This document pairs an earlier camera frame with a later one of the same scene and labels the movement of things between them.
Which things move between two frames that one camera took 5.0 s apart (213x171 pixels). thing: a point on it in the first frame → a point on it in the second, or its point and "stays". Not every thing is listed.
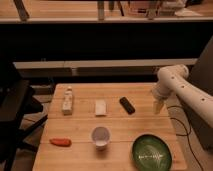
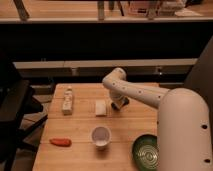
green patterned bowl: x=151 y=152 stays
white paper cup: x=100 y=135 stays
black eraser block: x=126 y=105 → x=118 y=105
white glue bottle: x=67 y=103 stays
